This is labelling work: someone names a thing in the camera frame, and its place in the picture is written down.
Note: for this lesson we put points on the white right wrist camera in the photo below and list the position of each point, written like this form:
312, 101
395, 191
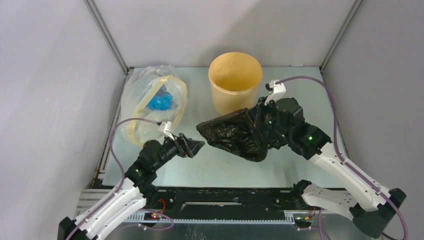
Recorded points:
276, 90

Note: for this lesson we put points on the aluminium frame post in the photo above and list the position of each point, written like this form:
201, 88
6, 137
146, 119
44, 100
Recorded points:
107, 35
340, 33

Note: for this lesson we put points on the clear plastic bag yellow rim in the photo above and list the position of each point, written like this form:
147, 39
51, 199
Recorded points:
138, 91

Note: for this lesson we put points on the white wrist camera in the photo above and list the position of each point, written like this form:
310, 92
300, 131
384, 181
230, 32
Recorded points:
165, 127
276, 90

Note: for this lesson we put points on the black trash bag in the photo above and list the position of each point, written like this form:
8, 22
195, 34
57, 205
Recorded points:
246, 133

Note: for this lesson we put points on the left aluminium frame post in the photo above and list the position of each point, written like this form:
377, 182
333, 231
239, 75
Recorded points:
107, 35

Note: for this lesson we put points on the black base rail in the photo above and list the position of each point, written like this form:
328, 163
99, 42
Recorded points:
228, 204

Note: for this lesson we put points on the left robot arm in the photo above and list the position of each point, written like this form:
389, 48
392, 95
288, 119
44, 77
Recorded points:
133, 193

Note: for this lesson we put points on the right circuit board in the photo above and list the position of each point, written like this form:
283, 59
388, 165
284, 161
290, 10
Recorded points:
303, 222

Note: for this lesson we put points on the right aluminium frame post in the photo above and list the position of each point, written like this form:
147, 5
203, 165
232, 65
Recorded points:
340, 33

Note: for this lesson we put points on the blue trash bag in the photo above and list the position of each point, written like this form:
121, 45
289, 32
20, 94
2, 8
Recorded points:
161, 101

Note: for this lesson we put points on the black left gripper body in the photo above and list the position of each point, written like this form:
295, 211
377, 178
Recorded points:
170, 149

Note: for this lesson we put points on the cream yellow trash bin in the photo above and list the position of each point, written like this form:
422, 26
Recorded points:
234, 78

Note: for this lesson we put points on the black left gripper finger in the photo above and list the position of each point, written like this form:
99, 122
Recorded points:
184, 140
192, 147

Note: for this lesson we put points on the left circuit board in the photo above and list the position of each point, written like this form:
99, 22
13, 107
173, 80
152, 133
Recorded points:
149, 216

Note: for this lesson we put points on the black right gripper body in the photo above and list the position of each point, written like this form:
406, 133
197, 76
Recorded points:
263, 120

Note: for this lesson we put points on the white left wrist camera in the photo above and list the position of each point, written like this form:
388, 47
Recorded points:
165, 127

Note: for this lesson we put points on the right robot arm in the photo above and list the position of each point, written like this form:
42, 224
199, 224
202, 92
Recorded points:
369, 204

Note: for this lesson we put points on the circuit board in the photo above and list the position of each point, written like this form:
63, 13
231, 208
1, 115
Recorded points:
303, 222
149, 216

